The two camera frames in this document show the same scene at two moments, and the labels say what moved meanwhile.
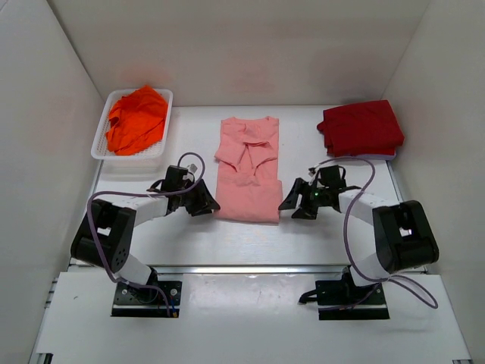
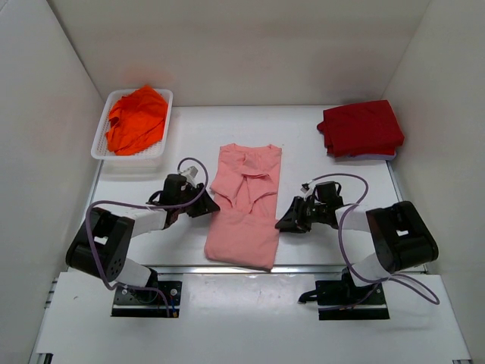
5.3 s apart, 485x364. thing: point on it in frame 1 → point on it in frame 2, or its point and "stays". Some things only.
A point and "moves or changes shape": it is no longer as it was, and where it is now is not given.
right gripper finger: (306, 213) → (293, 225)
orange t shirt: (136, 121) stays
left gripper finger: (204, 196) stays
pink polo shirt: (248, 179) moves or changes shape
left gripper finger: (201, 208) stays
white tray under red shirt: (379, 157) stays
